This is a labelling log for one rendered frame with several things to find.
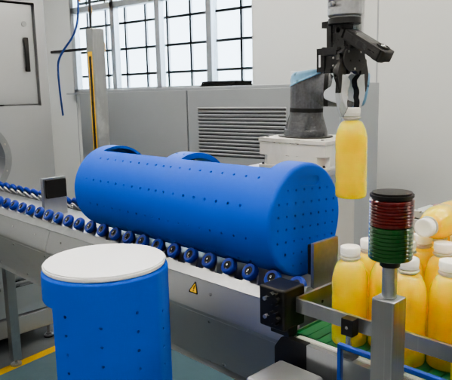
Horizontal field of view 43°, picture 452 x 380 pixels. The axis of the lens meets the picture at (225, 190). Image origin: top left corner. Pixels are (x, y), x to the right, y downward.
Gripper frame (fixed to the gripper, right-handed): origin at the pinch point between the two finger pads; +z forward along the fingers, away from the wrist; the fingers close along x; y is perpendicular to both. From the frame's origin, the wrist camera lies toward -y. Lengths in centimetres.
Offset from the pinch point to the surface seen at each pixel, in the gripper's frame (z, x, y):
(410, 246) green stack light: 18, 31, -37
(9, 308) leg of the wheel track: 101, 19, 209
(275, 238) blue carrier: 29.1, 12.5, 11.9
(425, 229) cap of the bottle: 23.3, 1.6, -20.4
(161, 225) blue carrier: 31, 19, 53
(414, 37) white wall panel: -41, -256, 159
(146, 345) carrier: 49, 43, 20
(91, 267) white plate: 32, 50, 30
